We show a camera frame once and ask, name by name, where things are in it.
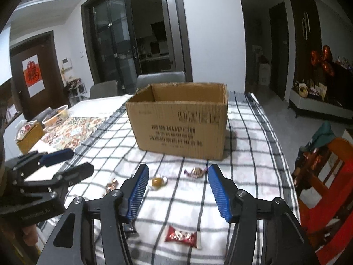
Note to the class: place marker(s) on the white sideboard cabinet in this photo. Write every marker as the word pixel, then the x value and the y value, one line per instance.
pixel 317 106

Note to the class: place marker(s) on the red foil balloons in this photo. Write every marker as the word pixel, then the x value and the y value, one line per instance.
pixel 322 60

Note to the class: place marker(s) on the green cloth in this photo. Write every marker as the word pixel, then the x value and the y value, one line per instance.
pixel 324 135

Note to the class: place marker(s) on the orange wooden chair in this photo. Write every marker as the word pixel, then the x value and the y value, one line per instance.
pixel 340 149

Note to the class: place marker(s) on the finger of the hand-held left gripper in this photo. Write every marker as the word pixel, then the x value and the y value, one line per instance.
pixel 80 171
pixel 56 156

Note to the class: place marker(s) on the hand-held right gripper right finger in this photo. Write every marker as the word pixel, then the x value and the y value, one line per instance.
pixel 220 196

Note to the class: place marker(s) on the person's left hand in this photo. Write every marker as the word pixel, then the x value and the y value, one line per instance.
pixel 29 233

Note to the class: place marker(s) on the small grey dining chair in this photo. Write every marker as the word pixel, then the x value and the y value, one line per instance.
pixel 104 89

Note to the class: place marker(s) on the brown cardboard box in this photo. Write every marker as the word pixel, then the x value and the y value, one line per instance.
pixel 176 129

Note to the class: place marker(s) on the white stool with clutter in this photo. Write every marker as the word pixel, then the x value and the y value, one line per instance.
pixel 75 88

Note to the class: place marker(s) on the wooden tissue box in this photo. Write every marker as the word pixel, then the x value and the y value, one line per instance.
pixel 30 142

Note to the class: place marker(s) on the dark plastic container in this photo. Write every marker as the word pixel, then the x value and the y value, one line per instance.
pixel 41 114

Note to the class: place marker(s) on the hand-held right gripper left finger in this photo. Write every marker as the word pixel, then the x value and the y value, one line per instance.
pixel 135 196

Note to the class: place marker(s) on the brown foil candy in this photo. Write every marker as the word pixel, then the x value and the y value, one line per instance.
pixel 111 186

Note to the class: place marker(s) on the black sliding glass door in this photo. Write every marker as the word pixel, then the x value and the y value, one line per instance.
pixel 115 41

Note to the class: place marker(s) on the clear plastic basket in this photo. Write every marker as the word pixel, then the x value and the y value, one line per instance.
pixel 56 117

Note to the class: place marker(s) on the red snack bar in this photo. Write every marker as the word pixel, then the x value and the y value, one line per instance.
pixel 182 237

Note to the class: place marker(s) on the brown wooden door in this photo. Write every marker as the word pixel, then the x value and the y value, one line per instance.
pixel 52 74

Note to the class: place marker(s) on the red white door poster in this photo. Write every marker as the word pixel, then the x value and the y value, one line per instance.
pixel 33 74

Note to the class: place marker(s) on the wide grey dining chair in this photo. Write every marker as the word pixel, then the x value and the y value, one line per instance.
pixel 160 78

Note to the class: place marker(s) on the purple candy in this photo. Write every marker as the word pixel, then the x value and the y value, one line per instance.
pixel 196 172

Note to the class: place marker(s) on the white paper bag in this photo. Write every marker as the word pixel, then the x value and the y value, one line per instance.
pixel 264 74

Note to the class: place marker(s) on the orange round candy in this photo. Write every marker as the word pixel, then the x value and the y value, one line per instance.
pixel 157 182

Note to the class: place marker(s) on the small woven basket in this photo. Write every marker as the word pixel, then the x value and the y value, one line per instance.
pixel 303 91

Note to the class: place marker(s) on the red garment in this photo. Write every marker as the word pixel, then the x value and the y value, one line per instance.
pixel 333 220

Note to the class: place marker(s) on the patterned table mat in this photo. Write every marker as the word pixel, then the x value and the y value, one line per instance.
pixel 74 132

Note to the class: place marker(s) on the checkered grey white tablecloth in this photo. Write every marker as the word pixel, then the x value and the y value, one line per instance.
pixel 176 207

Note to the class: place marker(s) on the tissue pack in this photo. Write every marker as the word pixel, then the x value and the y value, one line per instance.
pixel 26 129

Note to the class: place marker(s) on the white wall intercom panel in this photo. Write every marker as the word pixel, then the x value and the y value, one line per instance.
pixel 67 63

